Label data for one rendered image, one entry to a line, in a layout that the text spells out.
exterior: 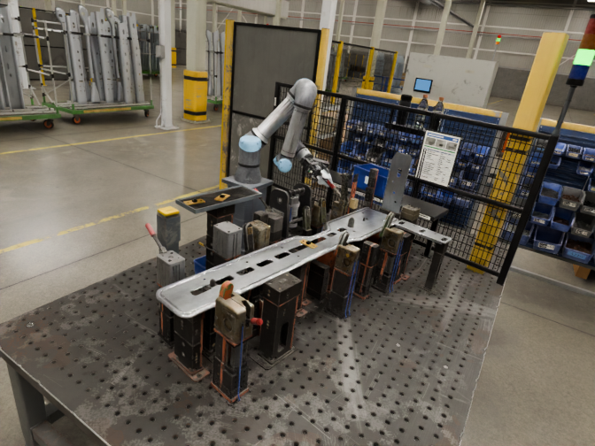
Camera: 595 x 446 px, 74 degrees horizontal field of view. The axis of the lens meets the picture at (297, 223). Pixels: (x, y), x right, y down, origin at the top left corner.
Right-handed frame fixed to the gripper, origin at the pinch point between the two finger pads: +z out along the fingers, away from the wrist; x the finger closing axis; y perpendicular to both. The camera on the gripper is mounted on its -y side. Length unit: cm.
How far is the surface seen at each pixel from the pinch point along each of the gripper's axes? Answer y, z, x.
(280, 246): 59, 23, -1
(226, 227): 81, 9, 3
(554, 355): -128, 168, -34
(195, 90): -374, -535, -369
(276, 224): 52, 12, -2
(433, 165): -55, 23, 27
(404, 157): -26.8, 14.5, 29.4
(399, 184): -26.6, 22.9, 17.0
